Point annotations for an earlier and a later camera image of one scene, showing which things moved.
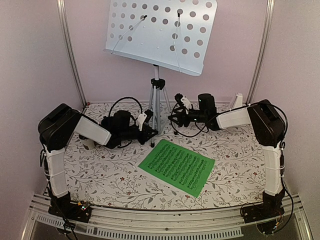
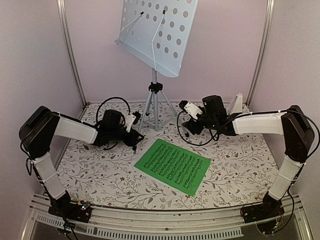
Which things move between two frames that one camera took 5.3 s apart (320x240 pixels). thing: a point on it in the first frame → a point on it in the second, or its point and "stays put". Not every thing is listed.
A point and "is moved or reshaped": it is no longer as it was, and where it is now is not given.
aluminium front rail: x=182 y=224 stays put
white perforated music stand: x=173 y=34 is moved or reshaped
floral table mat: x=110 y=177 stays put
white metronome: x=238 y=101 stays put
